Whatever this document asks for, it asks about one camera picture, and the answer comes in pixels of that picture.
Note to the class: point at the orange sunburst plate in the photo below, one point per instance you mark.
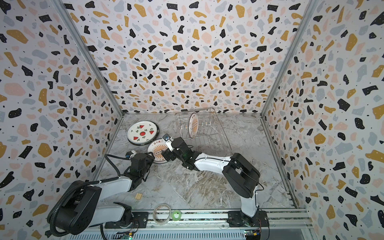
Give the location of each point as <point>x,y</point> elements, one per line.
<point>156,148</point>
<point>193,125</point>

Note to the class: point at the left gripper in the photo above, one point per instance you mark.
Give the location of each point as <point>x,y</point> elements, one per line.
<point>149,158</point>

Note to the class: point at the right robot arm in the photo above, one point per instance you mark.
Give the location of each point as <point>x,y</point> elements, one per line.
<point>242,176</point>

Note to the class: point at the orange sunburst plate front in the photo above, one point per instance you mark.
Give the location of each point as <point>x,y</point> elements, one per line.
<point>156,148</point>

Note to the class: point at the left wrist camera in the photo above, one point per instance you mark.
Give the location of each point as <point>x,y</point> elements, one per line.
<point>130,154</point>

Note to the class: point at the green rim plate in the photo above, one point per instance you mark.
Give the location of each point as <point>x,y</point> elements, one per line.
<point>161,160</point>

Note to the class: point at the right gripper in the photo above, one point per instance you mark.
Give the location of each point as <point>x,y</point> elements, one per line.
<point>173,147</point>

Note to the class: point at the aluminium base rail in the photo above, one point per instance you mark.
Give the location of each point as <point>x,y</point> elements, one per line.
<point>285,224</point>

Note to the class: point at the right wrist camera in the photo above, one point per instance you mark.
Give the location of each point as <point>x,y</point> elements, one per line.
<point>168,141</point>

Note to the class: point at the small wooden block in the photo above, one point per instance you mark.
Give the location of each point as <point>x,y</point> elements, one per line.
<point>138,196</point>

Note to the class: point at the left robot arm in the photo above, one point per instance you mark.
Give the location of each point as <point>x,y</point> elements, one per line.
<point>80,206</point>

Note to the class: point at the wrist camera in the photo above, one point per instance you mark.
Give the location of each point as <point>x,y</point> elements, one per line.
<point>130,154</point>
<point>168,141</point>

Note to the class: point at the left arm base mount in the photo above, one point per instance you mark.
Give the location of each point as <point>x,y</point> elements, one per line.
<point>132,220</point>

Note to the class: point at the clear tape roll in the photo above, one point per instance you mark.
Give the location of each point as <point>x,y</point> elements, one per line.
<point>162,214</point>

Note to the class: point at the watermelon blue rim plate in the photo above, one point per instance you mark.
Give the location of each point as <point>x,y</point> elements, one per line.
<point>142,131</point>

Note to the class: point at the wire dish rack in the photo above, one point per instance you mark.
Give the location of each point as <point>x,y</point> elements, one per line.
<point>211,138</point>

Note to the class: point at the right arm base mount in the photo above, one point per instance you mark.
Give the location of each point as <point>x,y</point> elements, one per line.
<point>239,219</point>

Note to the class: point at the green tape roll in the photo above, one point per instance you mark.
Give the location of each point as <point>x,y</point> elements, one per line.
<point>176,215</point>

